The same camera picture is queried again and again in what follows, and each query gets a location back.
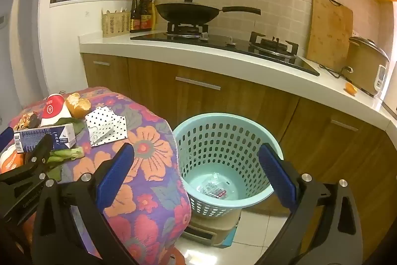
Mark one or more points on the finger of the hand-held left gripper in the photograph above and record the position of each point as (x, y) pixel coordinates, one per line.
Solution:
(5, 137)
(40, 150)

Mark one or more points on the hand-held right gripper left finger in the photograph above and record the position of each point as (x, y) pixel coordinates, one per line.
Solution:
(116, 168)

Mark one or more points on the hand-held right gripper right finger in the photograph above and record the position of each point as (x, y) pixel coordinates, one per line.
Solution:
(276, 175)

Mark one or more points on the blue and white milk carton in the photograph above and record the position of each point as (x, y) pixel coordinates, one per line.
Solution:
(59, 136)

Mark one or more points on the orange snack packet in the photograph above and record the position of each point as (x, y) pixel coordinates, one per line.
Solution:
(11, 162)

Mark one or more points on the green bok choy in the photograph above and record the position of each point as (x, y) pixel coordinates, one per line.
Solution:
(68, 154)

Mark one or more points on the teal perforated plastic basket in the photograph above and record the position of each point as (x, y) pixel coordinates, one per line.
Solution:
(203, 181)

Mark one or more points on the brown food scraps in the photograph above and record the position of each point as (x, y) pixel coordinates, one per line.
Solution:
(28, 122)

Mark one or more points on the floral purple tablecloth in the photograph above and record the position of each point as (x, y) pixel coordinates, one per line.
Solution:
(149, 190)

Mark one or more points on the green vegetable leaf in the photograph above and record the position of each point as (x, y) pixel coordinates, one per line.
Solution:
(71, 124)

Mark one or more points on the red and white paper cup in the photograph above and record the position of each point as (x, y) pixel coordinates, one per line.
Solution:
(54, 109)

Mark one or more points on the triangle print paper wrapper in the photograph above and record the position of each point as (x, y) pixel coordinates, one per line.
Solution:
(105, 125)

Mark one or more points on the clear plastic wrapper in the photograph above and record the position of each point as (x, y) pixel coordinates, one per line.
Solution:
(217, 187)

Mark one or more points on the salmon cloth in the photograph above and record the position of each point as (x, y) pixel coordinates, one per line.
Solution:
(180, 257)

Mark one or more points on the small orange peel piece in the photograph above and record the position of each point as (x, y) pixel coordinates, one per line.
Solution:
(351, 88)

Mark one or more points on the beige rice cooker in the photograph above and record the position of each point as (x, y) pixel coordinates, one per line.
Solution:
(363, 66)

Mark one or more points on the wicker utensil holder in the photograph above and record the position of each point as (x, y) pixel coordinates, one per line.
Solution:
(116, 23)

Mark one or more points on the black glass gas stove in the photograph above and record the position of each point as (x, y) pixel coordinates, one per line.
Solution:
(186, 40)

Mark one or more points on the wooden cutting board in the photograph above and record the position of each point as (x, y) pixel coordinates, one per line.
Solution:
(330, 32)

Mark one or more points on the yellow oil bottle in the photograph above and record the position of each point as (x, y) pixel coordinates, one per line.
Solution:
(153, 15)

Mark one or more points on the black wok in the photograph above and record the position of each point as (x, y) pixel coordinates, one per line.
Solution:
(186, 12)

